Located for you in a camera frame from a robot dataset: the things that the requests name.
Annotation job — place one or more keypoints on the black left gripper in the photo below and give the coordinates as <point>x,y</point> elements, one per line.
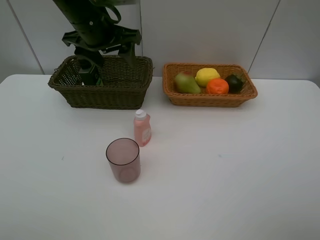
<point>90,40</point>

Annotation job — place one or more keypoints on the dark green pump bottle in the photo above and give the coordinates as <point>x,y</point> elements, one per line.
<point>89,73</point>

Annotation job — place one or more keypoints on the green red pear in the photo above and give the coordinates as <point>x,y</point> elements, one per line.
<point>186,84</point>

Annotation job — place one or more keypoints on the pink dish soap bottle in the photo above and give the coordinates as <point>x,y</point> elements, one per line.
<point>142,128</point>

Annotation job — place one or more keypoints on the yellow lemon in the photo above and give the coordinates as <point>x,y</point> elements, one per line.
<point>204,75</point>

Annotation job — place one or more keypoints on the pink translucent plastic cup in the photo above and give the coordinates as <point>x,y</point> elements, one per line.
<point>123,155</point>

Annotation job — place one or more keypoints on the orange mandarin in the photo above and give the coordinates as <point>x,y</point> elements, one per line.
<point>217,86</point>

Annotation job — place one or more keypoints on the dark purple mangosteen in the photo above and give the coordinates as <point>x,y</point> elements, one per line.
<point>235,83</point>

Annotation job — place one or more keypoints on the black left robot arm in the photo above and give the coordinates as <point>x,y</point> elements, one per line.
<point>95,13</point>

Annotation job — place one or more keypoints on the dark brown wicker basket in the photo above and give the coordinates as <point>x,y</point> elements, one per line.
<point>123,87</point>

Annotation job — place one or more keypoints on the orange wicker basket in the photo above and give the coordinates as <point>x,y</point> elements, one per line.
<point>170,70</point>

